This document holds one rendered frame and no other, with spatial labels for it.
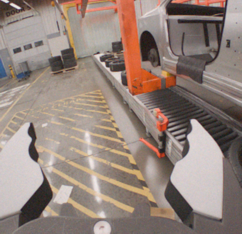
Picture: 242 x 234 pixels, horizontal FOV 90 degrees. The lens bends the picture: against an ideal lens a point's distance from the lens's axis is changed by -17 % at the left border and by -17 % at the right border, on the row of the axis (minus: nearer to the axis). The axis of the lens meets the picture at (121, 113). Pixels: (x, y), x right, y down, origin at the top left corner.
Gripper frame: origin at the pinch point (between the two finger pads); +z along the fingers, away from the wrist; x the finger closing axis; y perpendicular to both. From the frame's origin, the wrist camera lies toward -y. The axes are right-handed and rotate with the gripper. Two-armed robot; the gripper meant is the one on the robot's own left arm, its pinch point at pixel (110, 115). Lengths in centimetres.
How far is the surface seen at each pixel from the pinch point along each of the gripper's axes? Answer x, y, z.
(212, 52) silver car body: 140, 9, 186
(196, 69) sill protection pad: 79, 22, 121
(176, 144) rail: 52, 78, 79
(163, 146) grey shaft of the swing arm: 49, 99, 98
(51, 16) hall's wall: -473, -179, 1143
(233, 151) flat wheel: 84, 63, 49
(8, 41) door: -816, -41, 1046
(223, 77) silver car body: 88, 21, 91
